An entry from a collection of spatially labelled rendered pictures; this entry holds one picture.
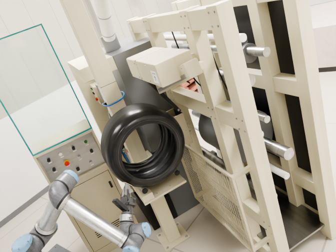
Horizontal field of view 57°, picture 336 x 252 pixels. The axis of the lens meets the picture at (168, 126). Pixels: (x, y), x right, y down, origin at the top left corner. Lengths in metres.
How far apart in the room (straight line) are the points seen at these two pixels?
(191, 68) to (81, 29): 0.91
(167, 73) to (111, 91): 0.68
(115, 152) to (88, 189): 0.99
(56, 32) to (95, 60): 3.01
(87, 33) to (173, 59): 0.75
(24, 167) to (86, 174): 2.14
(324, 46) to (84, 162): 4.40
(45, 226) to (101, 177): 0.80
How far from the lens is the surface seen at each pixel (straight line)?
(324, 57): 5.95
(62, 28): 5.40
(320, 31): 5.83
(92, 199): 3.07
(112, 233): 1.95
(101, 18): 2.77
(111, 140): 2.10
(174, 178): 2.50
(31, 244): 2.43
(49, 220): 2.36
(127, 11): 6.33
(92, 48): 2.35
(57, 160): 2.92
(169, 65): 1.86
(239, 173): 2.03
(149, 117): 2.10
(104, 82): 2.39
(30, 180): 5.07
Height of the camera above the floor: 2.16
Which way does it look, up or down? 23 degrees down
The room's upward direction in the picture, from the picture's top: 20 degrees counter-clockwise
